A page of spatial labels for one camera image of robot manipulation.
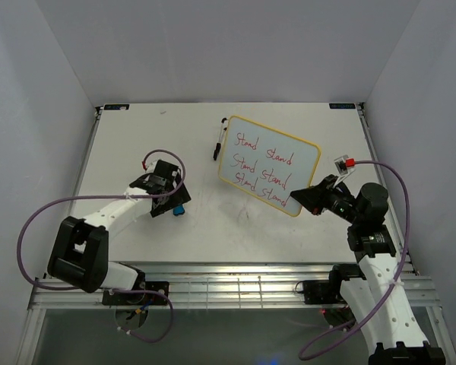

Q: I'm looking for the aluminium frame rail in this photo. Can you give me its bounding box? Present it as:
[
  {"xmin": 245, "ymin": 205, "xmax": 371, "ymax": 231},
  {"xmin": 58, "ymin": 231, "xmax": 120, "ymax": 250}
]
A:
[{"xmin": 28, "ymin": 263, "xmax": 441, "ymax": 310}]

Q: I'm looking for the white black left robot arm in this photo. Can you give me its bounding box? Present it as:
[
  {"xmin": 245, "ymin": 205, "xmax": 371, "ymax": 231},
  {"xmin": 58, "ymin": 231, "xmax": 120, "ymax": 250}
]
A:
[{"xmin": 47, "ymin": 160, "xmax": 191, "ymax": 304}]

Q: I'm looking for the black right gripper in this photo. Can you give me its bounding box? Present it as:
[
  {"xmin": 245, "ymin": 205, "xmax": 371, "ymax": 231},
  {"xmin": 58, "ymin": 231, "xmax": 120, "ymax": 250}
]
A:
[{"xmin": 290, "ymin": 173, "xmax": 363, "ymax": 225}]

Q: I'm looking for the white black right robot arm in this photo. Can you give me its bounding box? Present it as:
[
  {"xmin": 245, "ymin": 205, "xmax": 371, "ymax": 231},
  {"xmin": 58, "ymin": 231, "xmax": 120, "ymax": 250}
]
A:
[{"xmin": 290, "ymin": 175, "xmax": 446, "ymax": 364}]

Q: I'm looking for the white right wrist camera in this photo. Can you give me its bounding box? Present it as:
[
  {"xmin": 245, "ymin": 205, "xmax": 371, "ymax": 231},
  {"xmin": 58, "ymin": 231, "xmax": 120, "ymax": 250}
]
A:
[{"xmin": 334, "ymin": 155, "xmax": 356, "ymax": 176}]

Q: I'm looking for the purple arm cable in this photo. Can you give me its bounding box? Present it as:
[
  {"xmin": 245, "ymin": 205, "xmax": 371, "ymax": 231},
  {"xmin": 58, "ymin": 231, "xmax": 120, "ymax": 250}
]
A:
[
  {"xmin": 297, "ymin": 159, "xmax": 410, "ymax": 361},
  {"xmin": 16, "ymin": 149, "xmax": 186, "ymax": 344}
]

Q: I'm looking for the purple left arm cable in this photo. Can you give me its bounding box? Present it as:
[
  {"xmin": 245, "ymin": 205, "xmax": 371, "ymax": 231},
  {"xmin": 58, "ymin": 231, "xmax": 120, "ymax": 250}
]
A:
[{"xmin": 16, "ymin": 149, "xmax": 186, "ymax": 344}]

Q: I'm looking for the blue right table label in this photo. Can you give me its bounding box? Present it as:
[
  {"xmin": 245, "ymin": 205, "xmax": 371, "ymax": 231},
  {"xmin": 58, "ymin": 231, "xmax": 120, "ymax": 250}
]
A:
[{"xmin": 328, "ymin": 103, "xmax": 356, "ymax": 110}]

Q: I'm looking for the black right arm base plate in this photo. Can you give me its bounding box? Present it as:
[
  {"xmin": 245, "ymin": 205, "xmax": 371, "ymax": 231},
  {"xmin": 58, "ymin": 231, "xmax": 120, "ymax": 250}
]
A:
[{"xmin": 295, "ymin": 280, "xmax": 345, "ymax": 305}]

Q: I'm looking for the blue table label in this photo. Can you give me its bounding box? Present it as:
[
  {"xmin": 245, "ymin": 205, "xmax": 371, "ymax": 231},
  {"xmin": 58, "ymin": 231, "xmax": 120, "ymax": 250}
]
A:
[
  {"xmin": 328, "ymin": 103, "xmax": 356, "ymax": 110},
  {"xmin": 103, "ymin": 104, "xmax": 130, "ymax": 111}
]

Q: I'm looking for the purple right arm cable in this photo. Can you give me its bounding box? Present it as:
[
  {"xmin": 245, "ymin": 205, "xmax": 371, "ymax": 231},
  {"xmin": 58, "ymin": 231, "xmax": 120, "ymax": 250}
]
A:
[{"xmin": 297, "ymin": 159, "xmax": 410, "ymax": 361}]

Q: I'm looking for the yellow framed whiteboard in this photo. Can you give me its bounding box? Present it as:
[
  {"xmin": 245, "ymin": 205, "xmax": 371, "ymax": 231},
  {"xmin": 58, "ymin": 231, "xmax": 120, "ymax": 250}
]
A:
[{"xmin": 218, "ymin": 116, "xmax": 321, "ymax": 217}]

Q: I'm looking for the blue left table label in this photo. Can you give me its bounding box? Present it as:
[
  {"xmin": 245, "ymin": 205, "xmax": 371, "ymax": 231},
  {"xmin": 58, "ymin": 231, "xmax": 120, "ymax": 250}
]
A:
[{"xmin": 103, "ymin": 104, "xmax": 130, "ymax": 111}]

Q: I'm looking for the blue whiteboard eraser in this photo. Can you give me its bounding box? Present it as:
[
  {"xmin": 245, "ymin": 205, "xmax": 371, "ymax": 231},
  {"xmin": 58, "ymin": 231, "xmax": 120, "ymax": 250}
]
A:
[{"xmin": 173, "ymin": 205, "xmax": 185, "ymax": 216}]

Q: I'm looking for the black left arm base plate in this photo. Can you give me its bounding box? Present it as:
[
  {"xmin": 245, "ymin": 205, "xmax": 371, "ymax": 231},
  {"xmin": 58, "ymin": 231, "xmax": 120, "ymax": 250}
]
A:
[{"xmin": 101, "ymin": 281, "xmax": 169, "ymax": 307}]

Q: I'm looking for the black metal whiteboard stand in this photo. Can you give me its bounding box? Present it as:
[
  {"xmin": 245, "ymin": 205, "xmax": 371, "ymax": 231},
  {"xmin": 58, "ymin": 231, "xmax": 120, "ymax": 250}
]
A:
[{"xmin": 213, "ymin": 117, "xmax": 228, "ymax": 161}]

